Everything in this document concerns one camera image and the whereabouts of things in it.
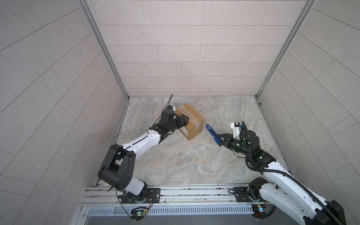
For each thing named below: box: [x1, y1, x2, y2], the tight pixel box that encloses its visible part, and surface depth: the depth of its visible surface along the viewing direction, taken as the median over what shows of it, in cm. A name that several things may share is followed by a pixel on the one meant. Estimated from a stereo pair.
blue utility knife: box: [201, 119, 220, 144], surface depth 78 cm
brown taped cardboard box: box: [174, 103, 204, 141], surface depth 88 cm
